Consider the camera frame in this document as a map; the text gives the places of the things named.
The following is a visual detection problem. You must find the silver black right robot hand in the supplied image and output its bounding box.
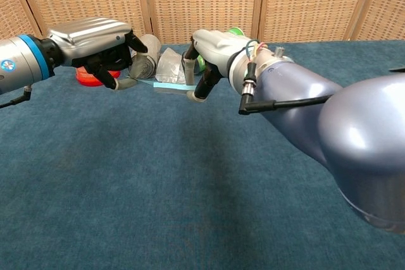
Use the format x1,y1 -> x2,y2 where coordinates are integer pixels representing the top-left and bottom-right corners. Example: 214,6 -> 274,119
182,28 -> 251,102

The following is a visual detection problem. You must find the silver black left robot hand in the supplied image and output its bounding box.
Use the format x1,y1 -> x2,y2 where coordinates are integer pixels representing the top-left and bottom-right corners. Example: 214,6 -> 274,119
46,16 -> 149,91

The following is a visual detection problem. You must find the green chips can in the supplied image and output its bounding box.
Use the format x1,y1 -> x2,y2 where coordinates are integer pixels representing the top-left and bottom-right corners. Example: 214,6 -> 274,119
181,27 -> 247,75

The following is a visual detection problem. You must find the orange paper cup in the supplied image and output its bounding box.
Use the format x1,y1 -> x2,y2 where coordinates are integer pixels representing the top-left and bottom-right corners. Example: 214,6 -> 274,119
74,66 -> 122,87

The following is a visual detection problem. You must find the loose grey plastic bag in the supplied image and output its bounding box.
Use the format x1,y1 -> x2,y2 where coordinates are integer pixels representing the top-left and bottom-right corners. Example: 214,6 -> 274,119
155,47 -> 187,84

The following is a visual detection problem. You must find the grey garbage bag roll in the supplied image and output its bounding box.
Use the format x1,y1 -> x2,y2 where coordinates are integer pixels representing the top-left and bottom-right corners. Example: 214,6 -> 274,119
128,34 -> 162,80

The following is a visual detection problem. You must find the blue felt table cover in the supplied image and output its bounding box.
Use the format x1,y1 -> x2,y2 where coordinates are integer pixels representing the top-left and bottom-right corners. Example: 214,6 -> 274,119
0,39 -> 405,270

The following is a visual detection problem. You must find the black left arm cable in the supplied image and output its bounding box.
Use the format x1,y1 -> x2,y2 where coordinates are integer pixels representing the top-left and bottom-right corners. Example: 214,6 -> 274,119
0,85 -> 32,109

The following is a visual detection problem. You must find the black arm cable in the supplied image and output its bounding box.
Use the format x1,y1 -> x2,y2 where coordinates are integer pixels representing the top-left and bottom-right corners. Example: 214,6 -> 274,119
0,85 -> 32,109
238,61 -> 333,116

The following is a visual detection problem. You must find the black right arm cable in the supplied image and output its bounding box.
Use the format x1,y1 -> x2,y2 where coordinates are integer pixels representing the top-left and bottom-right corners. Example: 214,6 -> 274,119
238,61 -> 333,116

